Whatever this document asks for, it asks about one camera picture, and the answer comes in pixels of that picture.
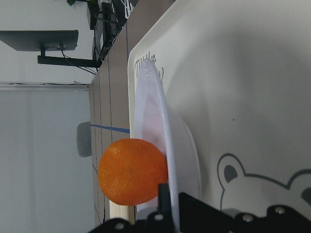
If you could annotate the bamboo cutting board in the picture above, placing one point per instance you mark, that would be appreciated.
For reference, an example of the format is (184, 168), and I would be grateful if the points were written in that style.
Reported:
(121, 211)

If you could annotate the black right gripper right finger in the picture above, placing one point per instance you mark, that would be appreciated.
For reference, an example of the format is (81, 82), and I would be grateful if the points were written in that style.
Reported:
(196, 216)

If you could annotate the black monitor on stand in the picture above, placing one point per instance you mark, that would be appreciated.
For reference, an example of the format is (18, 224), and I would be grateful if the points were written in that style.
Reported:
(43, 41)

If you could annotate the orange fruit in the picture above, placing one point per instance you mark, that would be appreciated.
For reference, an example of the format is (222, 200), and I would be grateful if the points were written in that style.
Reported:
(130, 171)

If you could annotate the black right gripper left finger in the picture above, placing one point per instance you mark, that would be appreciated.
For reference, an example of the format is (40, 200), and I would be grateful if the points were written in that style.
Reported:
(159, 221)

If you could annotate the white round plate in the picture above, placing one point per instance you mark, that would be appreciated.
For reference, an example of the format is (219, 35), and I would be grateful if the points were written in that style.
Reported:
(157, 122)

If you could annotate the cream bear tray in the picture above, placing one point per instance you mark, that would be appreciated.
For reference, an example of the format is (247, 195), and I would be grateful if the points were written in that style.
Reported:
(238, 73)

